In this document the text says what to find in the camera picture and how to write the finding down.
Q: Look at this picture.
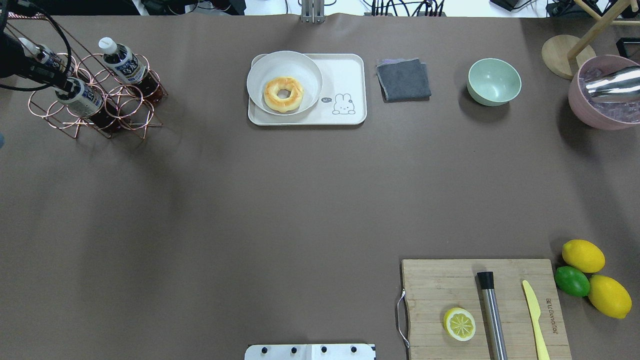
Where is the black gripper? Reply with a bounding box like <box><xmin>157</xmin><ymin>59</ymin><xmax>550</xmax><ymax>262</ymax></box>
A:
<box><xmin>0</xmin><ymin>32</ymin><xmax>74</xmax><ymax>94</ymax></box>

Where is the tea bottle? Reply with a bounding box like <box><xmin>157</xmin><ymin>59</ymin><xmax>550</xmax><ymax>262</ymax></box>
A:
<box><xmin>98</xmin><ymin>37</ymin><xmax>163</xmax><ymax>104</ymax></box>
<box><xmin>18</xmin><ymin>37</ymin><xmax>74</xmax><ymax>76</ymax></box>
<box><xmin>54</xmin><ymin>77</ymin><xmax>122</xmax><ymax>133</ymax></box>

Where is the cream rabbit tray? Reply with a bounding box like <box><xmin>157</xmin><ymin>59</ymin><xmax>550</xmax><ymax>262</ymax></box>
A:
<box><xmin>247</xmin><ymin>54</ymin><xmax>367</xmax><ymax>126</ymax></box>

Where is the glazed donut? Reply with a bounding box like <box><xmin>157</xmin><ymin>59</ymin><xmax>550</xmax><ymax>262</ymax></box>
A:
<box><xmin>263</xmin><ymin>76</ymin><xmax>306</xmax><ymax>113</ymax></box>

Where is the white round plate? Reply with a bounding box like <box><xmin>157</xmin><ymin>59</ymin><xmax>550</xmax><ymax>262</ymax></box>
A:
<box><xmin>246</xmin><ymin>50</ymin><xmax>323</xmax><ymax>116</ymax></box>

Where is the grey folded cloth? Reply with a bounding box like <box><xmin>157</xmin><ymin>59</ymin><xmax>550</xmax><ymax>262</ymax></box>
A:
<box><xmin>375</xmin><ymin>58</ymin><xmax>432</xmax><ymax>103</ymax></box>

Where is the wooden cutting board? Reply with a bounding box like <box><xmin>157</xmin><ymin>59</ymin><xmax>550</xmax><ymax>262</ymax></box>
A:
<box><xmin>401</xmin><ymin>259</ymin><xmax>572</xmax><ymax>360</ymax></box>

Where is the mint green bowl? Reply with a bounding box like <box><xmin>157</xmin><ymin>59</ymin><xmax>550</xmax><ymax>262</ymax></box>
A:
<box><xmin>466</xmin><ymin>58</ymin><xmax>522</xmax><ymax>107</ymax></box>

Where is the half lemon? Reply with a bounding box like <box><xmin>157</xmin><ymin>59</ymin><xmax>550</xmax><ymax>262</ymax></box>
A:
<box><xmin>442</xmin><ymin>307</ymin><xmax>476</xmax><ymax>342</ymax></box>

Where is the wooden mug tree stand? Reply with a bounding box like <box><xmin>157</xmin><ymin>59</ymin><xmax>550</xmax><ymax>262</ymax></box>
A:
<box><xmin>541</xmin><ymin>0</ymin><xmax>639</xmax><ymax>80</ymax></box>

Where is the steel muddler black tip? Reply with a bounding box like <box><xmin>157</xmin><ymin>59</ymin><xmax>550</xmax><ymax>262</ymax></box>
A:
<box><xmin>477</xmin><ymin>271</ymin><xmax>508</xmax><ymax>360</ymax></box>

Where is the yellow plastic knife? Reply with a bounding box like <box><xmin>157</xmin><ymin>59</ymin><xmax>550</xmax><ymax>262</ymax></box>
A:
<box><xmin>521</xmin><ymin>280</ymin><xmax>551</xmax><ymax>360</ymax></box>

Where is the pink ice bowl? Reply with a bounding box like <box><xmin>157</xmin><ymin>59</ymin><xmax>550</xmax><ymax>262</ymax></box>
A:
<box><xmin>568</xmin><ymin>55</ymin><xmax>639</xmax><ymax>130</ymax></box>

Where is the yellow lemon upper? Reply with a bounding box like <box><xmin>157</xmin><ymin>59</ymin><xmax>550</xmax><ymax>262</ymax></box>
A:
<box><xmin>561</xmin><ymin>239</ymin><xmax>606</xmax><ymax>274</ymax></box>

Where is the yellow lemon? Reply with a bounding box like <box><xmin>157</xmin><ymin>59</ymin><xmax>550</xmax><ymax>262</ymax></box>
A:
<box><xmin>561</xmin><ymin>239</ymin><xmax>606</xmax><ymax>274</ymax></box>
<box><xmin>587</xmin><ymin>275</ymin><xmax>633</xmax><ymax>319</ymax></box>

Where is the green lime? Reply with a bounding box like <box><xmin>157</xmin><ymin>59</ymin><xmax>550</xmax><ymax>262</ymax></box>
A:
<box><xmin>554</xmin><ymin>265</ymin><xmax>591</xmax><ymax>297</ymax></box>

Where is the steel ice scoop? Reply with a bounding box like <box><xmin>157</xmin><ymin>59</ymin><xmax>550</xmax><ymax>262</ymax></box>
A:
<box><xmin>584</xmin><ymin>65</ymin><xmax>640</xmax><ymax>103</ymax></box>

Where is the yellow lemon lower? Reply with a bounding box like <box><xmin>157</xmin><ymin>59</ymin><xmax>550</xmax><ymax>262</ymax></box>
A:
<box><xmin>587</xmin><ymin>275</ymin><xmax>633</xmax><ymax>319</ymax></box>

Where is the copper wire bottle rack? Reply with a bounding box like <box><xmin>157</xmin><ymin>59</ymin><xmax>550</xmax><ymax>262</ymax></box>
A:
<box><xmin>0</xmin><ymin>12</ymin><xmax>169</xmax><ymax>140</ymax></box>

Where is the aluminium camera post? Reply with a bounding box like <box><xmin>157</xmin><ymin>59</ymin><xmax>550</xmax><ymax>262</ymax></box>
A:
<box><xmin>300</xmin><ymin>0</ymin><xmax>326</xmax><ymax>24</ymax></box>

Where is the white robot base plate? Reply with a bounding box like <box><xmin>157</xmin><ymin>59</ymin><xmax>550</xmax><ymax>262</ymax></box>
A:
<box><xmin>244</xmin><ymin>342</ymin><xmax>377</xmax><ymax>360</ymax></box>

